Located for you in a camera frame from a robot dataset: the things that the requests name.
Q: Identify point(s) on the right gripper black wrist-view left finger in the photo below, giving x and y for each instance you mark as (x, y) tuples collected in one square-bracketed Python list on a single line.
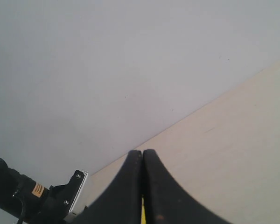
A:
[(121, 202)]

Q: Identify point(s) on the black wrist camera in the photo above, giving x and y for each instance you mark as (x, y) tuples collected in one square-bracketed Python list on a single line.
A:
[(62, 202)]

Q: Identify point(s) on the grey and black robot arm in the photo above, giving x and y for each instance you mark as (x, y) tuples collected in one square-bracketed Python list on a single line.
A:
[(23, 198)]

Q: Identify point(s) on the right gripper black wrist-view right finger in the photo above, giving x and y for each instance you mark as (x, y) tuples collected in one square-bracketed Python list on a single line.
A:
[(165, 201)]

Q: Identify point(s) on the yellow foam cube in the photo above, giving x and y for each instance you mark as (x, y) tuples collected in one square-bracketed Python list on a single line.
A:
[(143, 216)]

